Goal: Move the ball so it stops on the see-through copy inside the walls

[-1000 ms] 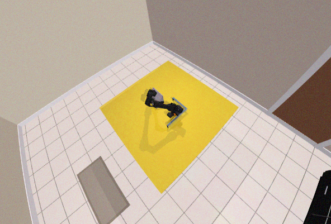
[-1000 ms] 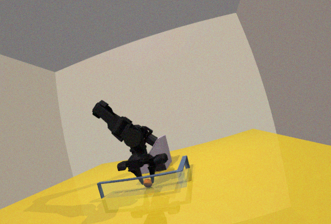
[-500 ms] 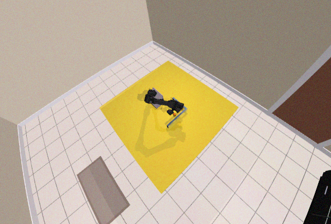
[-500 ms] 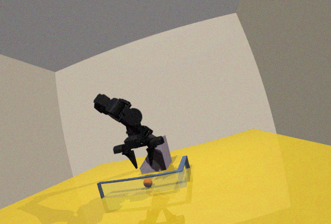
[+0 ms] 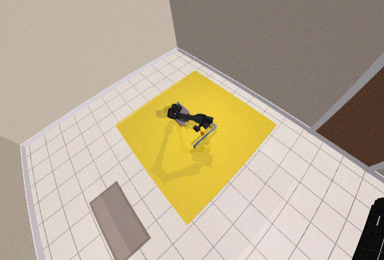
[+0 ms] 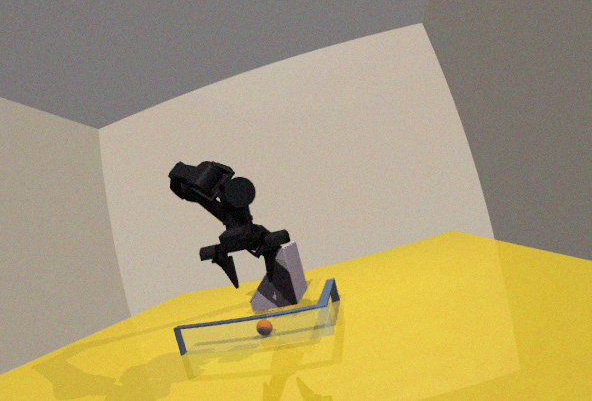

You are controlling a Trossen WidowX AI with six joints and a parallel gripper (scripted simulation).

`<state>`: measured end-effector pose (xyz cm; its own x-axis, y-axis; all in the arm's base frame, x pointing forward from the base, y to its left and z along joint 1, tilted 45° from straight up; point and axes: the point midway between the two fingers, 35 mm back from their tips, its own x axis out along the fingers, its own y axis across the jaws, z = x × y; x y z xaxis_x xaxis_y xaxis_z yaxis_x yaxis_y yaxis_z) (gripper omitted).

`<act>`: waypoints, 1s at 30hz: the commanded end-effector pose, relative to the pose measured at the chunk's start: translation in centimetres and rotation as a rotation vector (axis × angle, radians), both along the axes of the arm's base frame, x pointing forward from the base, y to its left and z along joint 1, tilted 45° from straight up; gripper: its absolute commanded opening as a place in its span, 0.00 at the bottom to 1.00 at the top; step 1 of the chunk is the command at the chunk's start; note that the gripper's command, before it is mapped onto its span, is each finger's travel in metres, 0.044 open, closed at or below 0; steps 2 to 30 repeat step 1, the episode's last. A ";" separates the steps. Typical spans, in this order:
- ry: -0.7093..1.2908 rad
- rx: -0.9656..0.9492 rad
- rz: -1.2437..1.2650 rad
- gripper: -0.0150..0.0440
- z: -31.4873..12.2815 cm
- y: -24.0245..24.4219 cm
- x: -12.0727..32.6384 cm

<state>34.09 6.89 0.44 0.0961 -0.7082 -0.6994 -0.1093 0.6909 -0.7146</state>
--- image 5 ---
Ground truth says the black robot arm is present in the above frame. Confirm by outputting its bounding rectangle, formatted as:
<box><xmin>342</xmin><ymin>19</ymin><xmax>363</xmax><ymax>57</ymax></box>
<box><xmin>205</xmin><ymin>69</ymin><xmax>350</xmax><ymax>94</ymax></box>
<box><xmin>167</xmin><ymin>104</ymin><xmax>213</xmax><ymax>130</ymax></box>

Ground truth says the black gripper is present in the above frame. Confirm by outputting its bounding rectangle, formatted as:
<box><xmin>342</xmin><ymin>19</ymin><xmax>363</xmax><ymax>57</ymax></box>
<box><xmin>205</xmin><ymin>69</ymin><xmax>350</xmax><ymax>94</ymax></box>
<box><xmin>193</xmin><ymin>124</ymin><xmax>202</xmax><ymax>132</ymax></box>

